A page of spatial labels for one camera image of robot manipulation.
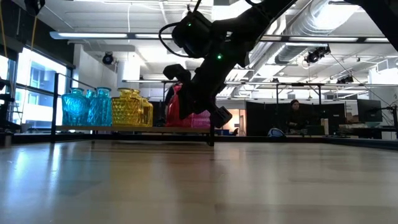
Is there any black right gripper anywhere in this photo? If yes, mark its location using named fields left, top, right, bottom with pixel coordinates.
left=162, top=29, right=250, bottom=129

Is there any red cylindrical glass vase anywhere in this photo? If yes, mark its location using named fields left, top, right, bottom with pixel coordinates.
left=166, top=93, right=187, bottom=128

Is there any yellow diamond-textured glass vase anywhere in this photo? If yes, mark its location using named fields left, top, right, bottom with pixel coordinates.
left=111, top=88, right=142, bottom=127

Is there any teal embossed glass vase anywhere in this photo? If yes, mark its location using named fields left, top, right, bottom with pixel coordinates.
left=88, top=86, right=113, bottom=127
left=61, top=87, right=91, bottom=127

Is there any black partition screen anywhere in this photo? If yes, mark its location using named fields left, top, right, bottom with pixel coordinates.
left=245, top=100, right=346, bottom=137

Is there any white and blue helmet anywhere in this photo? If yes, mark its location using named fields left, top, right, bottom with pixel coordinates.
left=267, top=127, right=285, bottom=138

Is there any person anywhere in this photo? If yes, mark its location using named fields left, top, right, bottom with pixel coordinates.
left=285, top=99, right=307, bottom=135

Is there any long linear ceiling light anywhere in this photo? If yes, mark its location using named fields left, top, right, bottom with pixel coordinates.
left=49, top=30, right=398, bottom=44

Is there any large window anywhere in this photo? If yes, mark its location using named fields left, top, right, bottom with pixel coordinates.
left=0, top=46, right=74, bottom=133

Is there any black metal rack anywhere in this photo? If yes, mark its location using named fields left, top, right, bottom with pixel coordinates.
left=0, top=74, right=22, bottom=147

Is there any background robot rig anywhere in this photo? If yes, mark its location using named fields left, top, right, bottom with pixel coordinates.
left=382, top=99, right=398, bottom=150

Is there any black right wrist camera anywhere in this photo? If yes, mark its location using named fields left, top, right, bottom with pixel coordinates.
left=172, top=11, right=215, bottom=59

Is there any black right camera cable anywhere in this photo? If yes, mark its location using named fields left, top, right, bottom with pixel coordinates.
left=158, top=21, right=190, bottom=58

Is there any black background gantry frame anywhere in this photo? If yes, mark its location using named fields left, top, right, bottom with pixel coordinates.
left=275, top=82, right=323, bottom=105

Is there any black wire frame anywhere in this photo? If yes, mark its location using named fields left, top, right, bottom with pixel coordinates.
left=9, top=132, right=398, bottom=151

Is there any silver ventilation duct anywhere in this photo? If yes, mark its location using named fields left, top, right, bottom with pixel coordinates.
left=248, top=0, right=374, bottom=65

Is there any yellow hanging cable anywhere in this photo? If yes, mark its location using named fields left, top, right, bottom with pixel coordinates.
left=0, top=0, right=9, bottom=60
left=26, top=12, right=38, bottom=94

